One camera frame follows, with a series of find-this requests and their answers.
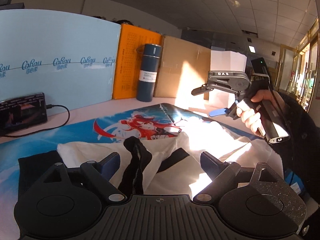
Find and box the white black-trimmed t-shirt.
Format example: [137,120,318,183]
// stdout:
[18,121,284,197]

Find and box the person's right hand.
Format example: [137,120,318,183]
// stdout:
[236,90,286,137]

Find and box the brown cardboard box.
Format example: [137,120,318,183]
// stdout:
[154,36,211,99]

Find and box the white paper box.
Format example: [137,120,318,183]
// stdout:
[209,50,247,108]

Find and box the dark blue vacuum bottle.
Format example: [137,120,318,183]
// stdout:
[136,43,162,102]

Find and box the anime print desk mat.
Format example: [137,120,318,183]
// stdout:
[1,103,259,239]

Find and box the orange size-chart box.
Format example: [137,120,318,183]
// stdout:
[112,24,162,100]

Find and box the black smartphone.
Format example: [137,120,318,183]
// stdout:
[0,93,48,136]

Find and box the light blue printed box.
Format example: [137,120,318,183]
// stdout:
[1,9,121,110]

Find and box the black charging cable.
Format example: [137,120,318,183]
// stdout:
[2,103,71,138]

